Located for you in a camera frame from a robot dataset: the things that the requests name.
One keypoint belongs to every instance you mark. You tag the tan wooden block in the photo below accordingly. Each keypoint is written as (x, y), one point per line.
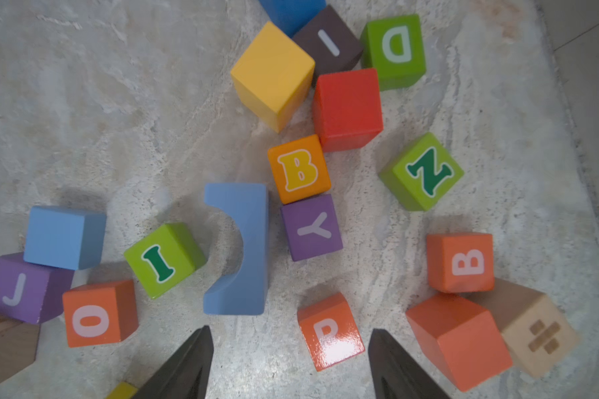
(18, 346)

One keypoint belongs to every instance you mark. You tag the brown I block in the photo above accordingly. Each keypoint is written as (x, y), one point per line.
(330, 42)

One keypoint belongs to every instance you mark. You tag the purple J block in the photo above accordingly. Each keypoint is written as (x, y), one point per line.
(31, 293)

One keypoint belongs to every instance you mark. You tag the green I block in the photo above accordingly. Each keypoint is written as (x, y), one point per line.
(164, 258)

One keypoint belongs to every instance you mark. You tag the orange red plain cube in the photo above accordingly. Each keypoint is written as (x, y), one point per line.
(460, 338)

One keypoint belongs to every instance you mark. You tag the blue arch block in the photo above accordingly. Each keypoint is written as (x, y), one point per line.
(244, 292)

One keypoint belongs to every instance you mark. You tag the blue block at top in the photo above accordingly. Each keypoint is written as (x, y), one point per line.
(292, 15)

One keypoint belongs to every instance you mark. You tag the light blue plain cube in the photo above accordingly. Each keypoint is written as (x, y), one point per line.
(65, 238)

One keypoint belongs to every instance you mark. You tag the orange red B block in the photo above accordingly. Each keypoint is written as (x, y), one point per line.
(460, 263)

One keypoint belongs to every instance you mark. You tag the orange O block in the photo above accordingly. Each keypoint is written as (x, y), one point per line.
(99, 314)

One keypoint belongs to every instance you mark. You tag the yellow plain block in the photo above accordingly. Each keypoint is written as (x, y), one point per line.
(123, 390)

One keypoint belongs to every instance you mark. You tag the green D block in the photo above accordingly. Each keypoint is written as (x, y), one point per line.
(395, 48)

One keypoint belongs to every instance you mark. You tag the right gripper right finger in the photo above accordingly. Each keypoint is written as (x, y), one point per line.
(395, 373)

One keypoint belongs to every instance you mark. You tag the purple Y block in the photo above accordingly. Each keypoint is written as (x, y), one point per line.
(311, 227)

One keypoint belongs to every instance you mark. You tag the tan divide sign block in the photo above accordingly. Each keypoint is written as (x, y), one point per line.
(536, 333)

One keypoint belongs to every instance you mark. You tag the red R block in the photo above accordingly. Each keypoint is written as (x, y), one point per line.
(330, 331)

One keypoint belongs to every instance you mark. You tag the red cube block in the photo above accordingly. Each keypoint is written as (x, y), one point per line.
(347, 109)

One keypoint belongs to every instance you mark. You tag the yellow large cube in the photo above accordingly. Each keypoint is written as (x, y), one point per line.
(273, 76)

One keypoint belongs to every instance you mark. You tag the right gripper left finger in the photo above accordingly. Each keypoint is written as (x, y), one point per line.
(186, 373)

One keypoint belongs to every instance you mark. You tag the green Z block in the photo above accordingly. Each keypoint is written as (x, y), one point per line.
(422, 174)

